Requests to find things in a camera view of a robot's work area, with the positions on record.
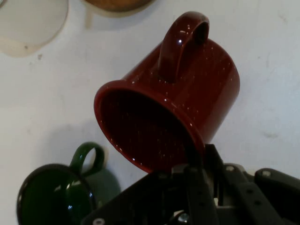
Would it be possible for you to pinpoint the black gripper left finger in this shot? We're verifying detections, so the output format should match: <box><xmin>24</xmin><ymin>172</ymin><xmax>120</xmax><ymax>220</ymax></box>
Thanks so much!
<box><xmin>80</xmin><ymin>149</ymin><xmax>219</xmax><ymax>225</ymax></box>

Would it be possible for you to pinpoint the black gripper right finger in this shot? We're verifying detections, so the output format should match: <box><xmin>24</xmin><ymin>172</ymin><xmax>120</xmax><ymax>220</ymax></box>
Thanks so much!
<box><xmin>204</xmin><ymin>143</ymin><xmax>300</xmax><ymax>225</ymax></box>

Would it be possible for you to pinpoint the red speckled enamel mug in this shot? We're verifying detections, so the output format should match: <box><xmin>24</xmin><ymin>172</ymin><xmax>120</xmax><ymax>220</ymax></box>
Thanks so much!
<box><xmin>93</xmin><ymin>11</ymin><xmax>241</xmax><ymax>174</ymax></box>

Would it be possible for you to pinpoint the green enamel mug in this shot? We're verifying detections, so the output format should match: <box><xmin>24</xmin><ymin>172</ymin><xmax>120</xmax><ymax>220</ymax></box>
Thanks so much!
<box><xmin>16</xmin><ymin>141</ymin><xmax>121</xmax><ymax>225</ymax></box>

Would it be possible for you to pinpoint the wooden mug tree stand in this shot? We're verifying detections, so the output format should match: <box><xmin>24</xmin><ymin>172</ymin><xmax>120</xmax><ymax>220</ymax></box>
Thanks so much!
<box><xmin>80</xmin><ymin>0</ymin><xmax>157</xmax><ymax>17</ymax></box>

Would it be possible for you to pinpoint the white enamel mug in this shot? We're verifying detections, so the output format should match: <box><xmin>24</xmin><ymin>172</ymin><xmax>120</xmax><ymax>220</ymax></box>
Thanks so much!
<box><xmin>0</xmin><ymin>0</ymin><xmax>70</xmax><ymax>58</ymax></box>

